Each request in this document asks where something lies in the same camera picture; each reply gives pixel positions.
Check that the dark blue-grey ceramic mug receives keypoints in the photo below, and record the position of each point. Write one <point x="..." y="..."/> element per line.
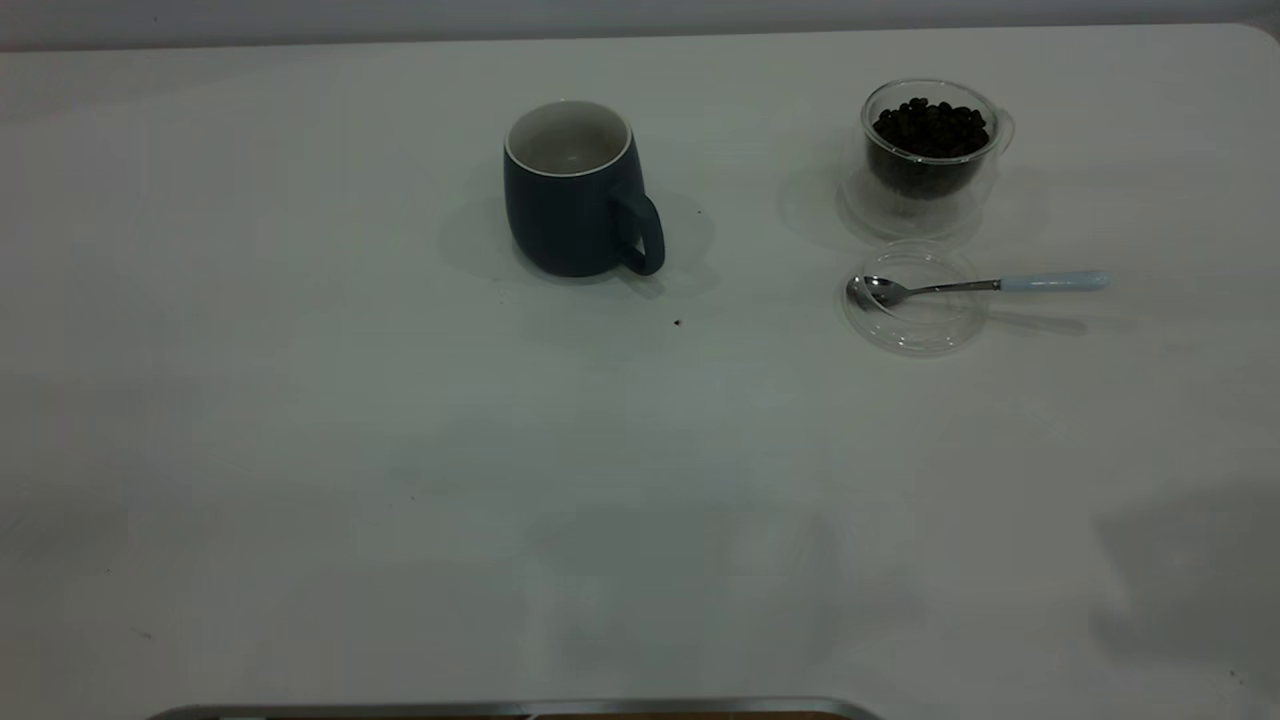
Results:
<point x="570" y="220"/>

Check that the clear double-walled glass cup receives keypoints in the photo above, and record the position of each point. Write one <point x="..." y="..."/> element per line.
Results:
<point x="905" y="216"/>

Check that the pile of coffee beans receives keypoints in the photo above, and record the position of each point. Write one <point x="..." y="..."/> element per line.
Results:
<point x="930" y="130"/>

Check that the clear glass saucer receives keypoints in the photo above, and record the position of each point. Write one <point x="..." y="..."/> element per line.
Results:
<point x="930" y="336"/>

